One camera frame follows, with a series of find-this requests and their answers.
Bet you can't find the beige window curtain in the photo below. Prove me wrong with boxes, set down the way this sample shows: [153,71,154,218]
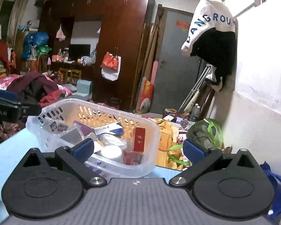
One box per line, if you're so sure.
[6,0,28,48]

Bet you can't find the grey door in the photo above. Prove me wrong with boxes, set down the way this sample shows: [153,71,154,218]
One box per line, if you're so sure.
[150,7,206,114]

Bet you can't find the orange white hanging bag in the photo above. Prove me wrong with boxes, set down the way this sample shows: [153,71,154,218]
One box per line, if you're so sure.
[101,47,121,81]

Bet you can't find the red flat box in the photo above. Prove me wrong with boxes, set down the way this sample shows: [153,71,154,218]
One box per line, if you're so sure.
[133,127,146,152]

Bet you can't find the dark red wooden wardrobe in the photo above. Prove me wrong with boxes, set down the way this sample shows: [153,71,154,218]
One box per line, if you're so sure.
[39,0,155,112]

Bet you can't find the green white shopping bag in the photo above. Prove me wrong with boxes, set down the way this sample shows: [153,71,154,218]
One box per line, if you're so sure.
[186,118,224,150]

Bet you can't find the grey packet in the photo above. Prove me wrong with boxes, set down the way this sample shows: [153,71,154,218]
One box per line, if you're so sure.
[59,128,84,145]

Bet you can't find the purple cube box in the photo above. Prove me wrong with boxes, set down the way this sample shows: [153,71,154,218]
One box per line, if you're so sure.
[73,120,97,139]

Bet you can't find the white plastic laundry basket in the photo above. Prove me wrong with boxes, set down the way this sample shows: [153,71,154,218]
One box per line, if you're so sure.
[26,99,160,180]

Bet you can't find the dark maroon clothes pile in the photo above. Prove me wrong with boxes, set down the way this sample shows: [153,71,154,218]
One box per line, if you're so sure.
[6,72,70,108]

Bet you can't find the blue printed tote bag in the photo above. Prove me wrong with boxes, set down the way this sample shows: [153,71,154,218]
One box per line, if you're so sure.
[260,161,281,220]

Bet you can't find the pink floral bedding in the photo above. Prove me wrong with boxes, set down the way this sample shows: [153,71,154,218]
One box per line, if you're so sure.
[0,74,21,90]

